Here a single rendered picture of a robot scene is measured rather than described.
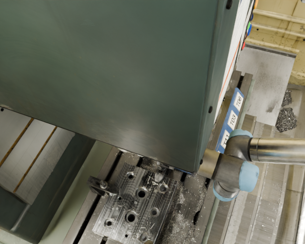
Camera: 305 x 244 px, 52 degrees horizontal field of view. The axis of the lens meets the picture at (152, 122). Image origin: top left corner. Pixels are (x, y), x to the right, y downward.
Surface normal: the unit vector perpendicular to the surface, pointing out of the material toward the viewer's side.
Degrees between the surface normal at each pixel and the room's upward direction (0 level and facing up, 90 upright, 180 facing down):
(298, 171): 17
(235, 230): 8
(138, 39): 90
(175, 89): 90
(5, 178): 90
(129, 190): 0
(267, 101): 24
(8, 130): 90
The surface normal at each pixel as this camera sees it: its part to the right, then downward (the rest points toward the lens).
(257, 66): -0.21, -0.15
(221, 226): -0.11, -0.42
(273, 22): -0.37, 0.80
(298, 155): -0.61, 0.15
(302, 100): -0.33, -0.59
